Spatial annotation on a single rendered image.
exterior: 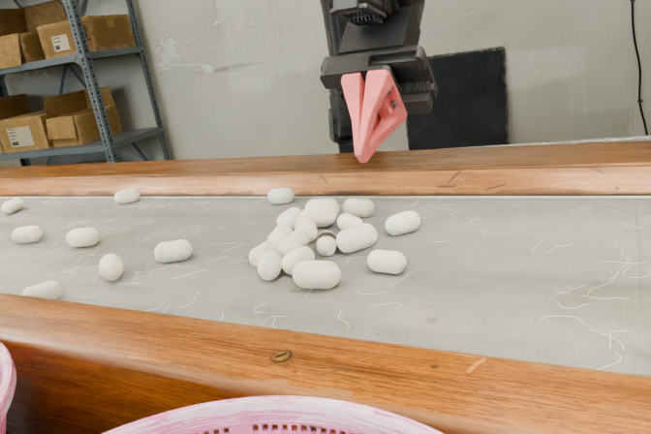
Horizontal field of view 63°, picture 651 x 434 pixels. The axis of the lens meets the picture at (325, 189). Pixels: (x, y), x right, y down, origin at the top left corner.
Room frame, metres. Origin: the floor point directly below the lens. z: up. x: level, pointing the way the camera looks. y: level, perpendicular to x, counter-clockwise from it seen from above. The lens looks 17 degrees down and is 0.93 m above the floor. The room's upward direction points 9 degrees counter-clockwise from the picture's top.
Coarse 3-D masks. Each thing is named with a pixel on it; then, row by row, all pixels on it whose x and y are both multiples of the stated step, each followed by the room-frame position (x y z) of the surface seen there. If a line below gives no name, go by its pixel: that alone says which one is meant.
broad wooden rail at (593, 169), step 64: (0, 192) 0.90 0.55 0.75; (64, 192) 0.83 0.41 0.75; (192, 192) 0.70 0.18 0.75; (256, 192) 0.66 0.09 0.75; (320, 192) 0.61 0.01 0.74; (384, 192) 0.57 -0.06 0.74; (448, 192) 0.54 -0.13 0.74; (512, 192) 0.51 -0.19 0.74; (576, 192) 0.48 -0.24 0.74; (640, 192) 0.46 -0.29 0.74
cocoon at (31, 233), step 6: (18, 228) 0.61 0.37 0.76; (24, 228) 0.61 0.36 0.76; (30, 228) 0.61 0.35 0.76; (36, 228) 0.61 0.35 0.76; (12, 234) 0.60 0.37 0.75; (18, 234) 0.60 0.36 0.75; (24, 234) 0.60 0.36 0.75; (30, 234) 0.60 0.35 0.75; (36, 234) 0.60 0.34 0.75; (42, 234) 0.61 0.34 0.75; (18, 240) 0.60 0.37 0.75; (24, 240) 0.60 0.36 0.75; (30, 240) 0.60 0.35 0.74; (36, 240) 0.60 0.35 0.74
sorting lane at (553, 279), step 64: (0, 256) 0.58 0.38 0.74; (64, 256) 0.54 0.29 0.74; (128, 256) 0.51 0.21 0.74; (192, 256) 0.48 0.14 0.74; (320, 256) 0.43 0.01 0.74; (448, 256) 0.39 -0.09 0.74; (512, 256) 0.38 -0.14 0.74; (576, 256) 0.36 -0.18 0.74; (640, 256) 0.34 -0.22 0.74; (256, 320) 0.34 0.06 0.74; (320, 320) 0.33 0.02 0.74; (384, 320) 0.31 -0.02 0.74; (448, 320) 0.30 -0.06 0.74; (512, 320) 0.29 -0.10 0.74; (576, 320) 0.28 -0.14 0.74; (640, 320) 0.27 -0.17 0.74
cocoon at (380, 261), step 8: (368, 256) 0.39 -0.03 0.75; (376, 256) 0.38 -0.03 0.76; (384, 256) 0.38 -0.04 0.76; (392, 256) 0.37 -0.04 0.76; (400, 256) 0.37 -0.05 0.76; (368, 264) 0.38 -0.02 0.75; (376, 264) 0.38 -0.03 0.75; (384, 264) 0.37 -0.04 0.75; (392, 264) 0.37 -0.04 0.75; (400, 264) 0.37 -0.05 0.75; (392, 272) 0.37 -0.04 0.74; (400, 272) 0.37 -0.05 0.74
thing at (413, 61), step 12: (396, 48) 0.50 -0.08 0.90; (408, 48) 0.49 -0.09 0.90; (420, 48) 0.49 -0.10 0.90; (324, 60) 0.53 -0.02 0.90; (372, 60) 0.51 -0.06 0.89; (384, 60) 0.50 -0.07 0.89; (396, 60) 0.50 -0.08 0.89; (408, 60) 0.49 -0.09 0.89; (420, 60) 0.48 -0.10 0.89; (396, 72) 0.51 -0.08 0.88; (408, 72) 0.51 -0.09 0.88; (420, 72) 0.51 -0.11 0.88; (432, 84) 0.51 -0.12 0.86; (432, 96) 0.51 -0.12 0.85
